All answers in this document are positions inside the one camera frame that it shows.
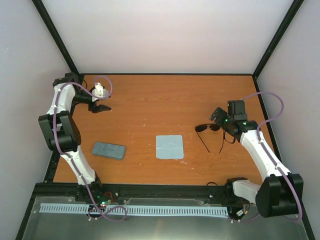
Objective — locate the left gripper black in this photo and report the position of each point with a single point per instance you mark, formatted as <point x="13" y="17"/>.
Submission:
<point x="95" y="109"/>

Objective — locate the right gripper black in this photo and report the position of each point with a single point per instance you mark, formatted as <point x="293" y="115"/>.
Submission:
<point x="219" y="119"/>

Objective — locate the grey-green glasses case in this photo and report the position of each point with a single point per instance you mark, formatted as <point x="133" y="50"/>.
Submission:
<point x="109" y="150"/>

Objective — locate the light blue cleaning cloth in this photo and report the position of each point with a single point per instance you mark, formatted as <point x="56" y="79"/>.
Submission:
<point x="169" y="147"/>

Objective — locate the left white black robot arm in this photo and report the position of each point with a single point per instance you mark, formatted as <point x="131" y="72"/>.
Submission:
<point x="62" y="134"/>

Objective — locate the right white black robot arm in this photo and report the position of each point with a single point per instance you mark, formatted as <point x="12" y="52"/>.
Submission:
<point x="281" y="191"/>

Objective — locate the clear acrylic cover plate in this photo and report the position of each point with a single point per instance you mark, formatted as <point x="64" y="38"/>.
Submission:
<point x="65" y="226"/>

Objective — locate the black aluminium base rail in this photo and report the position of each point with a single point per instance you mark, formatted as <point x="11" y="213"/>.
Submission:
<point x="119" y="192"/>

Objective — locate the light blue slotted cable duct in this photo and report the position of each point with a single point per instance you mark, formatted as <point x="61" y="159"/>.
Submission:
<point x="139" y="210"/>

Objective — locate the right black frame post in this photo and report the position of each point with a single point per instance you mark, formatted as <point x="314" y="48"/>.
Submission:
<point x="285" y="23"/>

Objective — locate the black frame post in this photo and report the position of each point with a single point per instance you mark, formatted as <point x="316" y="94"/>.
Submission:
<point x="45" y="16"/>
<point x="285" y="23"/>

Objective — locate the left black frame post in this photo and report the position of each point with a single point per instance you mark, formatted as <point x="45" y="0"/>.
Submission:
<point x="45" y="16"/>

